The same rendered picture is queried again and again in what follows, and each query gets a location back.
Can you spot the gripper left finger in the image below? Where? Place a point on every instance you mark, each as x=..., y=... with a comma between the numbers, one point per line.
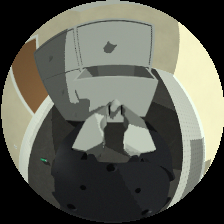
x=86, y=138

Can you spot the grey chest of drawers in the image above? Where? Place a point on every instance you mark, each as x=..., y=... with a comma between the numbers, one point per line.
x=97, y=64

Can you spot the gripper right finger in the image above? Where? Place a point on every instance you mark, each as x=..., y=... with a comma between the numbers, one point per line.
x=143, y=140

